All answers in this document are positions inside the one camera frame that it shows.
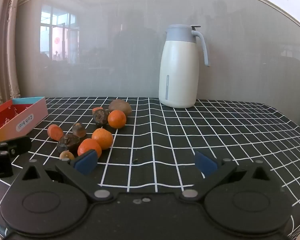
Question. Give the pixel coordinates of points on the colourful cardboard box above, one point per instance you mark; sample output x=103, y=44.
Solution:
x=20, y=120

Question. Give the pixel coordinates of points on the small pale water chestnut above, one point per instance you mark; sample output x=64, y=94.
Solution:
x=66, y=155

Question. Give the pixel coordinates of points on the dark brown water chestnut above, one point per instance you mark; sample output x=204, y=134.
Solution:
x=79, y=130
x=100, y=117
x=68, y=143

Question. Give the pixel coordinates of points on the brown kiwi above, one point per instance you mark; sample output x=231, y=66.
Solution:
x=121, y=106

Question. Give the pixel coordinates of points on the black white checked tablecloth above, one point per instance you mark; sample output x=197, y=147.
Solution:
x=215, y=135

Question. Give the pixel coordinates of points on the small orange carrot piece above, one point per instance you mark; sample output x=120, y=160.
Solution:
x=97, y=109

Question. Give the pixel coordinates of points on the large orange carrot piece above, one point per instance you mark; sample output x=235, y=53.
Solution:
x=55, y=132

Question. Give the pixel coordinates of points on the white and blue thermos jug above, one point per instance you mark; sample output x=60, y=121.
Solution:
x=177, y=75

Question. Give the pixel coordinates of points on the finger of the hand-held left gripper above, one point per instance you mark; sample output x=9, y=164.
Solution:
x=17, y=145

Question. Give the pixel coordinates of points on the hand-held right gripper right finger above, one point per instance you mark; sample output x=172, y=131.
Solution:
x=205, y=165

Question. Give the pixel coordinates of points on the orange mandarin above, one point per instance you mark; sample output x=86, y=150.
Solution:
x=103, y=138
x=88, y=147
x=117, y=119

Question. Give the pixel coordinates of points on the beige lace curtain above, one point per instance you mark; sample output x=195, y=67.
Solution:
x=2, y=42

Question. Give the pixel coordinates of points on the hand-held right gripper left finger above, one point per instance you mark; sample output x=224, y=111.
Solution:
x=86, y=164

